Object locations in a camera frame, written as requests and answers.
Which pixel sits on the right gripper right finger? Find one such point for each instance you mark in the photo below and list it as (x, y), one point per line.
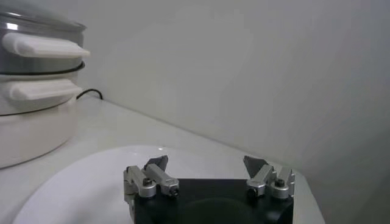
(268, 181)

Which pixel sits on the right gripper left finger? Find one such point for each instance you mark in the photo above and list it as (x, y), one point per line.
(155, 179)

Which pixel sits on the round glass pot lid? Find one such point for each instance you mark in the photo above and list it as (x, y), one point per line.
(36, 18)

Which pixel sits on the large white plate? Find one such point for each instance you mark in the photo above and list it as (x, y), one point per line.
(91, 188)

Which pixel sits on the white electric cooking pot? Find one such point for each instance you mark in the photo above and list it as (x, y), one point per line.
(30, 137)

